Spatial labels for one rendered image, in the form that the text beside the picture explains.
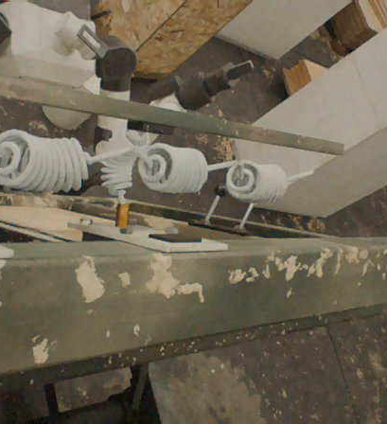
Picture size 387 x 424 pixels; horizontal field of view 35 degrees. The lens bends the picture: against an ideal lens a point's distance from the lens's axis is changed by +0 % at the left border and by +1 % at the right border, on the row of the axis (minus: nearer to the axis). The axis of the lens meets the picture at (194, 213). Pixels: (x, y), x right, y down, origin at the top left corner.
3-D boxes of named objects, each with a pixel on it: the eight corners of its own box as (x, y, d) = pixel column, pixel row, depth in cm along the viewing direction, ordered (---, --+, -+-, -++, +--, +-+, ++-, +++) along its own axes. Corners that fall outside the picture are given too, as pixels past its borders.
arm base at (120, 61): (79, 69, 184) (83, 30, 180) (119, 74, 190) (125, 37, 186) (92, 81, 172) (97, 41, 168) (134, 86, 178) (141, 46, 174)
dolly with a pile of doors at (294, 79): (311, 91, 579) (337, 72, 560) (327, 136, 560) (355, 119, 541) (271, 74, 537) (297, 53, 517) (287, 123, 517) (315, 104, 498)
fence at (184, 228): (84, 214, 202) (85, 202, 201) (332, 269, 136) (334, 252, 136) (71, 214, 198) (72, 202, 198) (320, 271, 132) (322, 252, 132)
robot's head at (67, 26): (54, 17, 156) (75, 8, 149) (83, 44, 162) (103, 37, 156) (43, 37, 153) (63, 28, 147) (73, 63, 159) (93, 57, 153)
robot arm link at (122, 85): (94, 81, 186) (96, 36, 180) (122, 82, 190) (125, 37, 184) (104, 92, 176) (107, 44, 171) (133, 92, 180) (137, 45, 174)
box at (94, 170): (100, 160, 237) (128, 136, 226) (108, 187, 233) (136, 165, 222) (75, 157, 228) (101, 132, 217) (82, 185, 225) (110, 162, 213)
